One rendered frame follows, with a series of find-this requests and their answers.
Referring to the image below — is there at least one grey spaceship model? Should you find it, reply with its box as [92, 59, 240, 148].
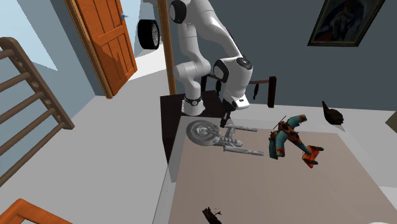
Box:
[185, 119, 265, 157]

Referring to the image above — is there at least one dark robot stand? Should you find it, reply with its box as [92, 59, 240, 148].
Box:
[159, 90, 229, 164]

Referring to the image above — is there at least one teal and orange toy aircraft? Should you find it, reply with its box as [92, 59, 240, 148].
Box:
[268, 114, 325, 169]

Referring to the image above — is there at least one dark brown pointed object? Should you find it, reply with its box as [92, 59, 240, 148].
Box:
[321, 100, 345, 126]

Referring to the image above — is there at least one black car tyre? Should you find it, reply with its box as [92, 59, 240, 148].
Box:
[137, 19, 161, 51]

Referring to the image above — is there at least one small dark brown figure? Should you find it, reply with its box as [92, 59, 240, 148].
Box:
[202, 206, 223, 224]

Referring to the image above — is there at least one orange wooden door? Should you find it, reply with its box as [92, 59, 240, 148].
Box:
[64, 0, 139, 100]

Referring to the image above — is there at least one brown wooden railing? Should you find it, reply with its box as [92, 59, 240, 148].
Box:
[0, 36, 76, 188]

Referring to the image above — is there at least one orange wooden furniture piece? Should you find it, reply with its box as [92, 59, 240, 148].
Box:
[0, 198, 74, 224]

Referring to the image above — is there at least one dark framed wall picture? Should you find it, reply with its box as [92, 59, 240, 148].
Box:
[307, 0, 387, 48]

